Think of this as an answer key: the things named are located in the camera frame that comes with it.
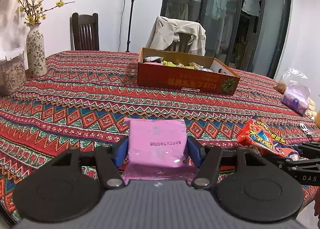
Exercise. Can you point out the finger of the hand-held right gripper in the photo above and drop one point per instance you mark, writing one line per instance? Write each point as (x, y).
(310, 149)
(280, 161)

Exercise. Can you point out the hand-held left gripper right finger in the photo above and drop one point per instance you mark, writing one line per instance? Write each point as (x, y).
(195, 151)

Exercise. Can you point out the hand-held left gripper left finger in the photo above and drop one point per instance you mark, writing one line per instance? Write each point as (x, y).
(120, 151)

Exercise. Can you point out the red printed snack bag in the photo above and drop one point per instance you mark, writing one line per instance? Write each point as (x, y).
(262, 141)

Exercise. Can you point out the pink snack packet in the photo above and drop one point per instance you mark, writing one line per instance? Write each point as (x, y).
(157, 144)

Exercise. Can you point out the orange cardboard box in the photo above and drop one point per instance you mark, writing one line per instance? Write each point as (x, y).
(185, 80)

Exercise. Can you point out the heap of mixed snack packets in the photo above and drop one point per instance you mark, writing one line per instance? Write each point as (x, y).
(175, 63)

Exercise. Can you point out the small torn silver wrapper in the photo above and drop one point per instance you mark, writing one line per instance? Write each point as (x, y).
(307, 129)

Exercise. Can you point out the glass of tea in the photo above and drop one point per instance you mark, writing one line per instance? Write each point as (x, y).
(318, 119)

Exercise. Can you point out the purple tissue pack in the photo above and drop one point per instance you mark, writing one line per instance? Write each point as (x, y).
(295, 100)

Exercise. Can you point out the clear plastic bag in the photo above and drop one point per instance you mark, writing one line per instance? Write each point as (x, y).
(293, 76)

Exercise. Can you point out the dark wooden chair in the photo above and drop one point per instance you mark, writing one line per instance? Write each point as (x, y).
(83, 31)
(183, 41)

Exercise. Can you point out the dark sliding glass doors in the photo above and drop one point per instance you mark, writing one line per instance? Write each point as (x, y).
(275, 31)

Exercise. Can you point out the beige jacket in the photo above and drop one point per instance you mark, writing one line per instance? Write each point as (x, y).
(165, 31)

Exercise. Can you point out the small floral ceramic vase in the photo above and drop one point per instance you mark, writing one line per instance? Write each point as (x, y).
(36, 49)

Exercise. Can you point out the clear jar of seeds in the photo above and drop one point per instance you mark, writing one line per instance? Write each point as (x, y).
(11, 74)

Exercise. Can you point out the studio light on stand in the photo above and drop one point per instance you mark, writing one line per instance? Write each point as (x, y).
(131, 14)

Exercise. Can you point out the white hanging garment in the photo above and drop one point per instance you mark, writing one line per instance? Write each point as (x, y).
(252, 4)

